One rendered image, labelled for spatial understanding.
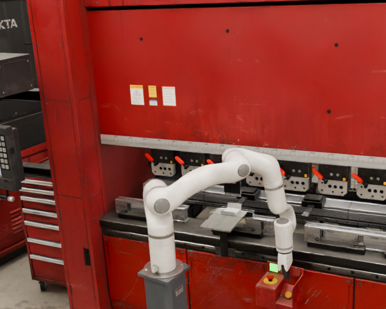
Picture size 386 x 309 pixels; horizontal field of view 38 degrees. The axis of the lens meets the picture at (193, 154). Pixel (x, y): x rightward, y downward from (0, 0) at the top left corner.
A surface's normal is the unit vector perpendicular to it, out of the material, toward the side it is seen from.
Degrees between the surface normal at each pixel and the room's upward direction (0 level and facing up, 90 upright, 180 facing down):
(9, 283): 0
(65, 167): 90
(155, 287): 90
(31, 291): 0
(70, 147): 90
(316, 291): 90
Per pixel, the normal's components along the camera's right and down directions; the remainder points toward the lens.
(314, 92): -0.43, 0.30
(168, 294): 0.18, 0.29
